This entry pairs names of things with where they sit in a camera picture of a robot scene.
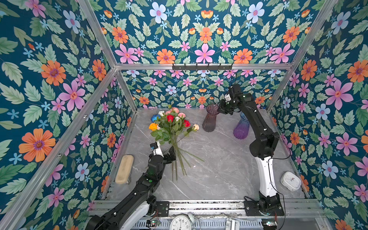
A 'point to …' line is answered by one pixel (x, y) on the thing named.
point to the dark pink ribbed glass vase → (209, 122)
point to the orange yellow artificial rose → (153, 126)
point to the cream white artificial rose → (196, 127)
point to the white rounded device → (290, 180)
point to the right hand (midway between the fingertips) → (221, 106)
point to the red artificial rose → (170, 117)
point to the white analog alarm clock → (182, 221)
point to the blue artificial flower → (154, 117)
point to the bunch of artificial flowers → (170, 126)
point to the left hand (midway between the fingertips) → (168, 147)
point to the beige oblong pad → (124, 168)
